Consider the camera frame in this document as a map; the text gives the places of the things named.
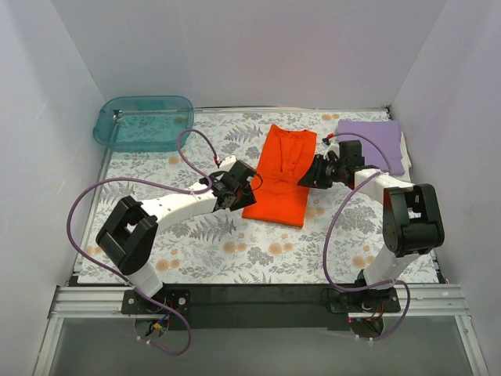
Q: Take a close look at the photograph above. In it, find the floral table mat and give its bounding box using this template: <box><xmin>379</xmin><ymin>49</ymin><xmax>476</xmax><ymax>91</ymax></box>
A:
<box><xmin>73</xmin><ymin>109</ymin><xmax>438</xmax><ymax>285</ymax></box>

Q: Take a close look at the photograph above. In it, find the orange t-shirt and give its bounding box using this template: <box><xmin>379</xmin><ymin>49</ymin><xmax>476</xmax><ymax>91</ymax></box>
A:
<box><xmin>242</xmin><ymin>124</ymin><xmax>317</xmax><ymax>228</ymax></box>

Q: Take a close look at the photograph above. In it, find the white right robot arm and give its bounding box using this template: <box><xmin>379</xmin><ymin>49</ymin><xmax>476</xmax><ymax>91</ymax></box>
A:
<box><xmin>297</xmin><ymin>139</ymin><xmax>445</xmax><ymax>312</ymax></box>

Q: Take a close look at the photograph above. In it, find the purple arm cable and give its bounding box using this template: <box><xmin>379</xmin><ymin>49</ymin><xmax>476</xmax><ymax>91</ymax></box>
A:
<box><xmin>66</xmin><ymin>128</ymin><xmax>224</xmax><ymax>356</ymax></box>
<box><xmin>323</xmin><ymin>132</ymin><xmax>411</xmax><ymax>342</ymax></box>

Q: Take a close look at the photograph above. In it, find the purple folded t-shirt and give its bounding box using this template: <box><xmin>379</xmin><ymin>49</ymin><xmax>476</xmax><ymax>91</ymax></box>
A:
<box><xmin>337</xmin><ymin>120</ymin><xmax>405</xmax><ymax>176</ymax></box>

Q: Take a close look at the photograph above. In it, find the teal plastic bin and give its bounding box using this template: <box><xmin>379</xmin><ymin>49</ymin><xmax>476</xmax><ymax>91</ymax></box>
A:
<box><xmin>93</xmin><ymin>96</ymin><xmax>194</xmax><ymax>153</ymax></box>

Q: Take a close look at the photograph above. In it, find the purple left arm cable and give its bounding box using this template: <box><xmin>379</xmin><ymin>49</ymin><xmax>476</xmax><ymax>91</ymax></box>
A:
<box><xmin>66</xmin><ymin>128</ymin><xmax>224</xmax><ymax>356</ymax></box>

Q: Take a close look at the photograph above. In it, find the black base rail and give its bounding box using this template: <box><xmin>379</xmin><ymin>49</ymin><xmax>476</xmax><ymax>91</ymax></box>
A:
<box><xmin>121</xmin><ymin>284</ymin><xmax>402</xmax><ymax>332</ymax></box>

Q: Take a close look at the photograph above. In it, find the aluminium table frame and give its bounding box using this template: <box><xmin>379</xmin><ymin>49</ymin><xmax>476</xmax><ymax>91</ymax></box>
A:
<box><xmin>34</xmin><ymin>284</ymin><xmax>488</xmax><ymax>375</ymax></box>

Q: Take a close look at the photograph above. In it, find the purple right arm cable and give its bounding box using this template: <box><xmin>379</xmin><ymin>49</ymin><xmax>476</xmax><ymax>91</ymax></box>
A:
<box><xmin>323</xmin><ymin>132</ymin><xmax>411</xmax><ymax>342</ymax></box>

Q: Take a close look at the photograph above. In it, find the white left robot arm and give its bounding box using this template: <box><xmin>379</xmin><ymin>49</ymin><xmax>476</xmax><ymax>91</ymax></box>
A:
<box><xmin>96</xmin><ymin>156</ymin><xmax>258</xmax><ymax>313</ymax></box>

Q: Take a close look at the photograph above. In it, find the white folded t-shirt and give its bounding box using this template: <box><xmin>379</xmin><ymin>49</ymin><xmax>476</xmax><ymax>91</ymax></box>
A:
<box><xmin>399</xmin><ymin>132</ymin><xmax>412</xmax><ymax>183</ymax></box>

